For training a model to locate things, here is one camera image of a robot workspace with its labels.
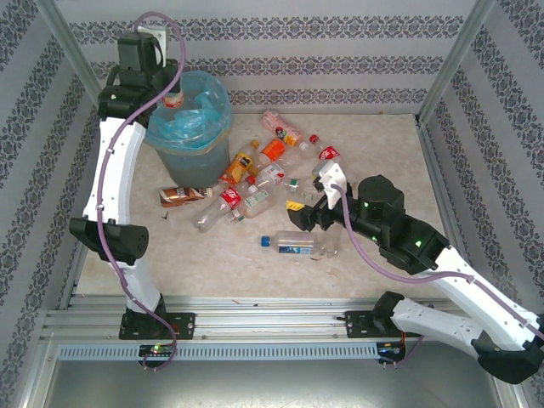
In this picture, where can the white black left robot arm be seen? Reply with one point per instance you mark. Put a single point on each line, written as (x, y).
(123, 170)

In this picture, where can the crushed clear plastic bottle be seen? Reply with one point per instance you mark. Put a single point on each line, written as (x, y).
(329, 248)

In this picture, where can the orange juice bottle yellow cap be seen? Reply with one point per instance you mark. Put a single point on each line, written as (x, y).
(238, 166)

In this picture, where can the blue plastic bin liner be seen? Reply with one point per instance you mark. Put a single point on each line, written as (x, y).
(191, 123)

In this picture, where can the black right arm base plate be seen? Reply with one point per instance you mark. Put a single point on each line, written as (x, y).
(355, 325)

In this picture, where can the clear water bottle blue cap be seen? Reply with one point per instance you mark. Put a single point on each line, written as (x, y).
(293, 243)

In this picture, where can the small black controller board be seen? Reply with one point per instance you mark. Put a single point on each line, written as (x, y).
(163, 350)
(389, 349)

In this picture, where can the short orange label bottle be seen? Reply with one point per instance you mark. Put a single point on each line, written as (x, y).
(273, 149)

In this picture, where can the grey steel sheet shelf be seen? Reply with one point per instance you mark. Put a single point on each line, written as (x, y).
(272, 387)

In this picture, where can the aluminium frame post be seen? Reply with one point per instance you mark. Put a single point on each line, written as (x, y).
(463, 42)
(71, 42)

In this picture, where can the clear bottle green neck band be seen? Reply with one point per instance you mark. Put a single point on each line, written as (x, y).
(291, 185)

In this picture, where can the brown coffee drink bottle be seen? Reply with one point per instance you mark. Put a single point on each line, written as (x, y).
(183, 196)

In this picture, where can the white bottle with red bands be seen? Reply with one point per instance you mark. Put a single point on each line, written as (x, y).
(173, 101)

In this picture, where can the large red label cola bottle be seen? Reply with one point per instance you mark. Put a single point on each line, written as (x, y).
(229, 199)

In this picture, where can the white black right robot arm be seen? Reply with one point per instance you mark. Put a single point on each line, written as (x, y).
(433, 316)

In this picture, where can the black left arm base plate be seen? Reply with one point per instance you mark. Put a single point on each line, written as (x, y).
(185, 325)

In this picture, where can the grey plastic waste bin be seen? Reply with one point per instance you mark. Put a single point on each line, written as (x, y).
(195, 166)

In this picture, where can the clear bottle red white label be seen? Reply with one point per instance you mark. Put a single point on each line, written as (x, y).
(274, 173)

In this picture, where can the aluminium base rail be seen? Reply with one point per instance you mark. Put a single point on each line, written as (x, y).
(263, 316)

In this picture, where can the small red label cola bottle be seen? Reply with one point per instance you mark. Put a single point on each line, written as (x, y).
(328, 152)

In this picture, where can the clear bottle green label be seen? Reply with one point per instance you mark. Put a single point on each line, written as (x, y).
(257, 200)

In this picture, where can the pink printed plastic bottle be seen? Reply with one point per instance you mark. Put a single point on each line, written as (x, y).
(280, 127)

